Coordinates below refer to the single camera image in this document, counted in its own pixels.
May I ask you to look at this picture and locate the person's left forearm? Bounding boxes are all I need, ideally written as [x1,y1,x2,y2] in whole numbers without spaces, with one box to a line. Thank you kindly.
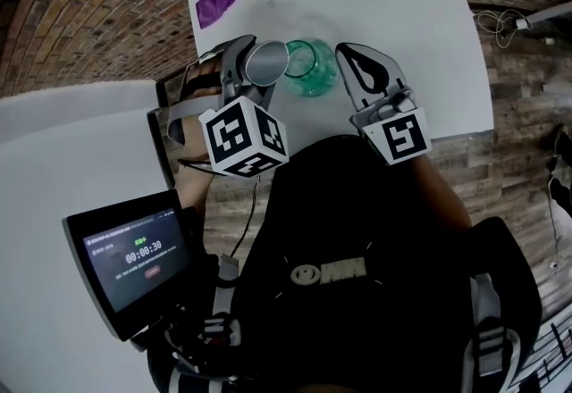
[176,113,218,210]

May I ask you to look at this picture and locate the thin black cable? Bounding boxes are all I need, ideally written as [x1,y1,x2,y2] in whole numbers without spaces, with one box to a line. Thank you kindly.
[230,174,263,259]

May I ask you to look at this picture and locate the grey metal bar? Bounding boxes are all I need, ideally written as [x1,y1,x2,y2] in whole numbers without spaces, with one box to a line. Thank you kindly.
[522,1,572,26]

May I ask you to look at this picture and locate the black chair frame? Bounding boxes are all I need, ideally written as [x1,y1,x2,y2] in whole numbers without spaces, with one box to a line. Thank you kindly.
[147,79,179,191]

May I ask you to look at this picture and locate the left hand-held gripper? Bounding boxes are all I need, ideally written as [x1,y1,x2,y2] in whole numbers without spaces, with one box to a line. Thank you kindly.
[198,35,290,180]

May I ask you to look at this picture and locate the grey wrist strap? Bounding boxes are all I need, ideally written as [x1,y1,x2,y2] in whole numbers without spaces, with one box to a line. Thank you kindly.
[166,96,223,146]

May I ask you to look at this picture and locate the person's black top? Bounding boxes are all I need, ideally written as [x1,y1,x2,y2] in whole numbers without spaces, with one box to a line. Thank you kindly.
[147,134,544,393]

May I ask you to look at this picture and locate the black screen device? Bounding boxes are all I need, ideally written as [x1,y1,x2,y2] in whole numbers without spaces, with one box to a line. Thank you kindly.
[62,188,194,342]

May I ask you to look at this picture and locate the person's right forearm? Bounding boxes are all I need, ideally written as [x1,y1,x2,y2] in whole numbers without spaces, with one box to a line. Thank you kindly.
[404,154,474,231]

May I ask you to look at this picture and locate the grey cup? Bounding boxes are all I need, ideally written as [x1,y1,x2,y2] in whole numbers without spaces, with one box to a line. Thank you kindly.
[243,40,290,87]

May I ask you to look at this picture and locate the person's left hand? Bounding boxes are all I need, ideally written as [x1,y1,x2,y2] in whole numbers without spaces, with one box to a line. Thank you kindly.
[181,56,223,116]

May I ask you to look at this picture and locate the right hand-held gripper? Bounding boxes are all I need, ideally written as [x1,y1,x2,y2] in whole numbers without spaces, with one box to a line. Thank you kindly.
[334,42,433,167]

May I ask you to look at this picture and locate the white tangled cable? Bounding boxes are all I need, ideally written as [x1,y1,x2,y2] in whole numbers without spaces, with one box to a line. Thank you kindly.
[473,9,534,49]

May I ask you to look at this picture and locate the green glass container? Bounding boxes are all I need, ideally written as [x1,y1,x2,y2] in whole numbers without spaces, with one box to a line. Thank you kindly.
[283,38,341,98]

